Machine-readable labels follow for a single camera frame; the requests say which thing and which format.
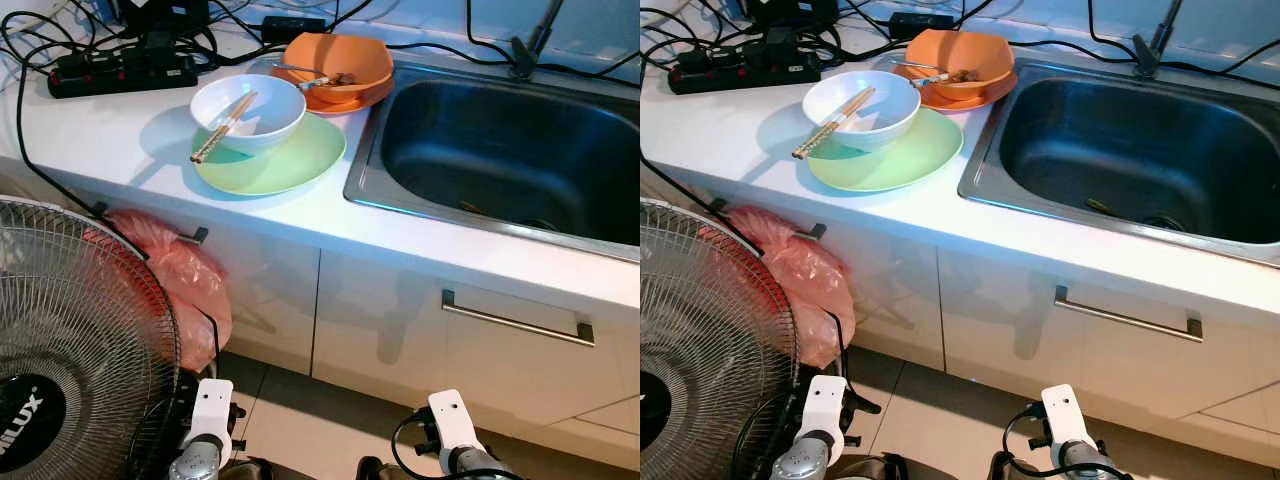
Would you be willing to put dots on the wooden chopstick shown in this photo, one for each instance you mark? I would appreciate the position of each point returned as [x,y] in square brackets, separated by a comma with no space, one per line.
[825,135]
[238,110]
[855,105]
[215,138]

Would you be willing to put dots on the white bowl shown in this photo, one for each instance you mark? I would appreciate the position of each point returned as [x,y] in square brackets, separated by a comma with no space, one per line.
[890,118]
[275,120]

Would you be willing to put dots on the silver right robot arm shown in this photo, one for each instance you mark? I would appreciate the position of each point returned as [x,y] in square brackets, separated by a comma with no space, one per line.
[1085,463]
[475,465]

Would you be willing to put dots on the stainless steel kitchen sink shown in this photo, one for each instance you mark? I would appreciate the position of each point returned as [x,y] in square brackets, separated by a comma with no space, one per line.
[1130,150]
[500,150]

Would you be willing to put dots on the kitchen sink faucet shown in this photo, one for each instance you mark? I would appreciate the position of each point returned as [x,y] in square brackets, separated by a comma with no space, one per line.
[525,55]
[1148,55]

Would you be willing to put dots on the white kitchen cabinet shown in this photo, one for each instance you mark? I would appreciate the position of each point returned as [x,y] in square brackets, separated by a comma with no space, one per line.
[1000,320]
[380,320]

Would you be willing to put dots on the metal grille standing fan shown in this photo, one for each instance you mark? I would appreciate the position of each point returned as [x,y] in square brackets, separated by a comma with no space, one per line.
[80,320]
[700,330]

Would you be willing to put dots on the large black power brick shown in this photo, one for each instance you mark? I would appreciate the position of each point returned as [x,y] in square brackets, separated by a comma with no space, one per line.
[790,12]
[165,15]

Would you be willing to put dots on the green plate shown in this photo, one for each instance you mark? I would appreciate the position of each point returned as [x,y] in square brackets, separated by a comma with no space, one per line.
[290,165]
[905,165]

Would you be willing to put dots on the robot right leg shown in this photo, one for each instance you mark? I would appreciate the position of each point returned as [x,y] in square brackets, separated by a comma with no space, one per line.
[385,470]
[1012,468]

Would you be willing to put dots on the orange bowl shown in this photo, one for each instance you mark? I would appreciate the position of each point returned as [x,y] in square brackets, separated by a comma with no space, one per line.
[345,55]
[960,50]

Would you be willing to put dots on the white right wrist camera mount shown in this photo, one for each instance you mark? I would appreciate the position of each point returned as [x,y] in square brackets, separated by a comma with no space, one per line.
[1065,412]
[452,418]

